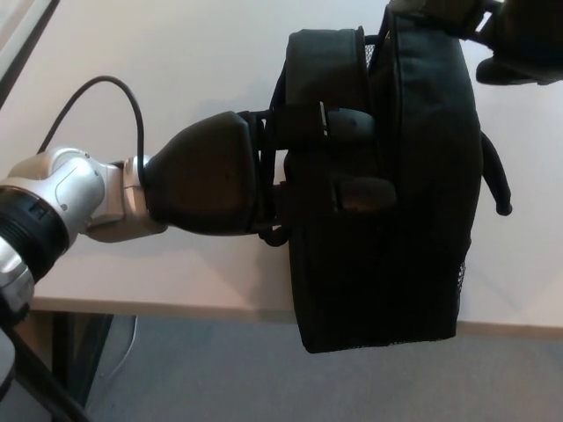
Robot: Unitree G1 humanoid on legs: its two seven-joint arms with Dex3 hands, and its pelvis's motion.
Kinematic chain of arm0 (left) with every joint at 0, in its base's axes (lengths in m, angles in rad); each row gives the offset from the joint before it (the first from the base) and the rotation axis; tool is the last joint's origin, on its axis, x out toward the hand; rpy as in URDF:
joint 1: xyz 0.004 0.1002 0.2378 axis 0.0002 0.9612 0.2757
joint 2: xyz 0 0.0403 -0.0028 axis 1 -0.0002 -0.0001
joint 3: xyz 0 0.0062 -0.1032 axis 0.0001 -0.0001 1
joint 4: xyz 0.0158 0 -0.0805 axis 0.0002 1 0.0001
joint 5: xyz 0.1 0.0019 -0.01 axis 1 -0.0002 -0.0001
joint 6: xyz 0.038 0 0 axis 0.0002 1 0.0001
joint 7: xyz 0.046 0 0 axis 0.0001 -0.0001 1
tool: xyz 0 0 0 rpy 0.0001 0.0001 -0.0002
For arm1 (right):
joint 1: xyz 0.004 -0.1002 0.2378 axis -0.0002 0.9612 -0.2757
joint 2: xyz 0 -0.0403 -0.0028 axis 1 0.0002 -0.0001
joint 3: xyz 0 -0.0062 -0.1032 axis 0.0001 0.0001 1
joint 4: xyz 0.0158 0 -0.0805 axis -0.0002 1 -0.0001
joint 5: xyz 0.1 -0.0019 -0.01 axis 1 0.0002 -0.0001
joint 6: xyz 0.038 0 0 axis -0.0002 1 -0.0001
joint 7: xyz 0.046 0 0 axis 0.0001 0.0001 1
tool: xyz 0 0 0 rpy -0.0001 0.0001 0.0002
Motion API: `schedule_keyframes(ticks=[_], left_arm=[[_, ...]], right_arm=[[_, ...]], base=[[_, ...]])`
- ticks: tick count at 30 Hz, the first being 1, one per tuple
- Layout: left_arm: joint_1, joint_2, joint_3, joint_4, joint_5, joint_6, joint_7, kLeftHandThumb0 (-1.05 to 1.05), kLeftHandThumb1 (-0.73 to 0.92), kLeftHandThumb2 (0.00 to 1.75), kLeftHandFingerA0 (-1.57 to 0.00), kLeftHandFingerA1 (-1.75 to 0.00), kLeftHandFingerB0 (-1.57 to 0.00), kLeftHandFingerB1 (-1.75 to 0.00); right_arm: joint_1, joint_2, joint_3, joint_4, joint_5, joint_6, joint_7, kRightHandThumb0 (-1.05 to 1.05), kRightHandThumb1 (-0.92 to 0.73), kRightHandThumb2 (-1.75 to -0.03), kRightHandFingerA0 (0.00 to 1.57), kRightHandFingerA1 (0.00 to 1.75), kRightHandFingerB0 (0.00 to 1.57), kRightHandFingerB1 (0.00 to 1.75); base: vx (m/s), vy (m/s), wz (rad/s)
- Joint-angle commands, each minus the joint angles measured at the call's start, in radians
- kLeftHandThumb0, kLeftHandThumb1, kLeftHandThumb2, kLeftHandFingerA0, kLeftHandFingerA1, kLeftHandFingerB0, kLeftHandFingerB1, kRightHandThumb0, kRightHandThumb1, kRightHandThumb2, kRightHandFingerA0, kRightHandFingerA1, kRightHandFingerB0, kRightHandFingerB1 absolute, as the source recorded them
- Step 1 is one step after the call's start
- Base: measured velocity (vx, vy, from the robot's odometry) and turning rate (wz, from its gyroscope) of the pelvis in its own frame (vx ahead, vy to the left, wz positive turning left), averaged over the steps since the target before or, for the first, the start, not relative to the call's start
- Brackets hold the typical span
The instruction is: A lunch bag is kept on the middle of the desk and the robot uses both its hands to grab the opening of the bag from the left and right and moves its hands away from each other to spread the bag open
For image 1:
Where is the black slanted bar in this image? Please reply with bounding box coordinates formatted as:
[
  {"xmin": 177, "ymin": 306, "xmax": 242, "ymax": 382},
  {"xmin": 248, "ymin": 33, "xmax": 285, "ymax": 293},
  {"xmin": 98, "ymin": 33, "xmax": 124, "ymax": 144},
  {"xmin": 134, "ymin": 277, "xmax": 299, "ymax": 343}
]
[{"xmin": 0, "ymin": 307, "xmax": 89, "ymax": 422}]

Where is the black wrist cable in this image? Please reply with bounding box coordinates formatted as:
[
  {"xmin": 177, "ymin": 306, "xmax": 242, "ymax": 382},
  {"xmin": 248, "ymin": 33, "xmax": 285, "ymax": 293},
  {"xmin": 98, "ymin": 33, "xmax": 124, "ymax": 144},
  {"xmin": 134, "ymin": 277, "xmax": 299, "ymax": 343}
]
[{"xmin": 38, "ymin": 76, "xmax": 149, "ymax": 186}]

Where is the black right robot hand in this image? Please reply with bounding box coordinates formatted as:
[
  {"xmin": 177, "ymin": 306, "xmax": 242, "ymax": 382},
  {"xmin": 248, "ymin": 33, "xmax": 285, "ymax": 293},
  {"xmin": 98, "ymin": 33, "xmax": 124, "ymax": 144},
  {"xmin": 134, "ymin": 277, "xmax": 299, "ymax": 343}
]
[{"xmin": 386, "ymin": 0, "xmax": 563, "ymax": 87}]

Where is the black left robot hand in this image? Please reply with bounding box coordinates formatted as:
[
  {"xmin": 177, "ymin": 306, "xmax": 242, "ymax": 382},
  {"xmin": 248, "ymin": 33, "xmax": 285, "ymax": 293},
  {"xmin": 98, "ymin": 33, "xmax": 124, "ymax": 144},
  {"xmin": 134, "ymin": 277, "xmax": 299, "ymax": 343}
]
[{"xmin": 141, "ymin": 101, "xmax": 396, "ymax": 238}]

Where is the thin white floor cable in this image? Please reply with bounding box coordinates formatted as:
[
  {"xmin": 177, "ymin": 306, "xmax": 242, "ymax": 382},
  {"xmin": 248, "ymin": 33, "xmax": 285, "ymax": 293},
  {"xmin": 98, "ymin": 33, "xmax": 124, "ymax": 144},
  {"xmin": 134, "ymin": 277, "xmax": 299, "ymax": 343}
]
[{"xmin": 103, "ymin": 316, "xmax": 138, "ymax": 383}]

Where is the black fabric lunch bag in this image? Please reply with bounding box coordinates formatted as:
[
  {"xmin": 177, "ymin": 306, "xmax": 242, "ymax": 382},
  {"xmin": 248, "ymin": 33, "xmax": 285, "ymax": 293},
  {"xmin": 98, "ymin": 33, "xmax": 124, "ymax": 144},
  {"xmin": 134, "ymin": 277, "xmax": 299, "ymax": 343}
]
[{"xmin": 259, "ymin": 8, "xmax": 515, "ymax": 355}]

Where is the black desk leg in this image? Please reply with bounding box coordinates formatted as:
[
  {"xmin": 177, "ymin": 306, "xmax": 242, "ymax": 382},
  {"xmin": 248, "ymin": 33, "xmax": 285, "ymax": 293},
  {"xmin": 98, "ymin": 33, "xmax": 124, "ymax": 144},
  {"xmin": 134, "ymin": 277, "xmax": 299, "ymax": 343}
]
[{"xmin": 51, "ymin": 309, "xmax": 118, "ymax": 422}]

